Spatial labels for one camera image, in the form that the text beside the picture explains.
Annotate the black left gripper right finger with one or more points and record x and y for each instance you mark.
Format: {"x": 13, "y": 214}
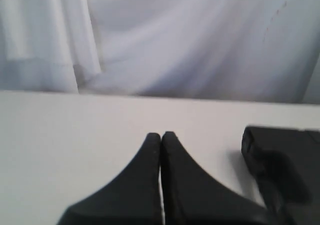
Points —
{"x": 192, "y": 197}

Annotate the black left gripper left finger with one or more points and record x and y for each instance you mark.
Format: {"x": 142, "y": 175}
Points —
{"x": 131, "y": 198}

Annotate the black plastic carrying case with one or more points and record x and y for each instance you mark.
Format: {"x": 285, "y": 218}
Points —
{"x": 285, "y": 164}

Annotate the white backdrop curtain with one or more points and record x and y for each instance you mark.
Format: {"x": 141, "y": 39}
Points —
{"x": 241, "y": 50}

